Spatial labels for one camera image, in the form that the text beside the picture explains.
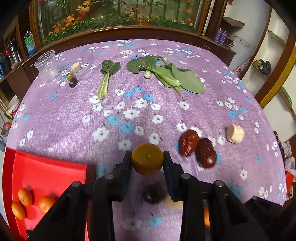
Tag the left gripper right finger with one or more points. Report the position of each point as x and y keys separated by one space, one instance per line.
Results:
x=173 y=172

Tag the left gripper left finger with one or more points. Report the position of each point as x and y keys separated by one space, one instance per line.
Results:
x=121 y=177

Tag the small orange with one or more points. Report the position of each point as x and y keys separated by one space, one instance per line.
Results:
x=147 y=159

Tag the large dark red date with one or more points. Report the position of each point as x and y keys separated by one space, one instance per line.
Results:
x=206 y=154

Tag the speckled orange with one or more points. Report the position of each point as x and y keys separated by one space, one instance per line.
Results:
x=45 y=203

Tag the edge orange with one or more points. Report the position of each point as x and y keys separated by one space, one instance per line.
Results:
x=25 y=197

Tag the dark plum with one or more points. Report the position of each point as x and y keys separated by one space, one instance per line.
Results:
x=28 y=232
x=153 y=193

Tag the round sugarcane piece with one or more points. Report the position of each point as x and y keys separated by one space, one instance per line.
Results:
x=173 y=205

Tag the far right sugarcane piece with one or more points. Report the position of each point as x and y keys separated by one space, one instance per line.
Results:
x=235 y=134

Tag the red tray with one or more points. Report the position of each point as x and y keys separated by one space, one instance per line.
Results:
x=42 y=177

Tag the purple floral tablecloth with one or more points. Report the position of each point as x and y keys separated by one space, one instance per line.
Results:
x=72 y=124

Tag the bok choy leaf bunch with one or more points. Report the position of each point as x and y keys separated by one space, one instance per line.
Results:
x=167 y=74

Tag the purple grape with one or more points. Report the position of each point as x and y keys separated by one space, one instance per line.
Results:
x=73 y=82

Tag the small bok choy stalk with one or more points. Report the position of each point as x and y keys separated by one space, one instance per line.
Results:
x=108 y=69

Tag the green grape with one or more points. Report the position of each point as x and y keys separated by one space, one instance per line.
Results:
x=70 y=76

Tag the small beige piece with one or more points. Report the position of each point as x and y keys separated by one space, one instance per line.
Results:
x=75 y=67

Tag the clear plastic cup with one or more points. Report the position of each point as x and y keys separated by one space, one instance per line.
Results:
x=46 y=66

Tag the wooden cabinet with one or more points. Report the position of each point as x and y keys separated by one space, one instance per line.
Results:
x=21 y=78

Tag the purple bottles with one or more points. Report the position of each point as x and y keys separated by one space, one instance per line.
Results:
x=220 y=37

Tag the green label water bottle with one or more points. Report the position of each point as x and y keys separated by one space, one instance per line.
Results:
x=30 y=43

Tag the steel thermos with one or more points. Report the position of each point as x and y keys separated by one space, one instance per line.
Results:
x=13 y=49

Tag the black kettle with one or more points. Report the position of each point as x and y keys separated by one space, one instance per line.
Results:
x=5 y=65

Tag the flower aquarium display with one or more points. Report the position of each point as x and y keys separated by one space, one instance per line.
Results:
x=64 y=25

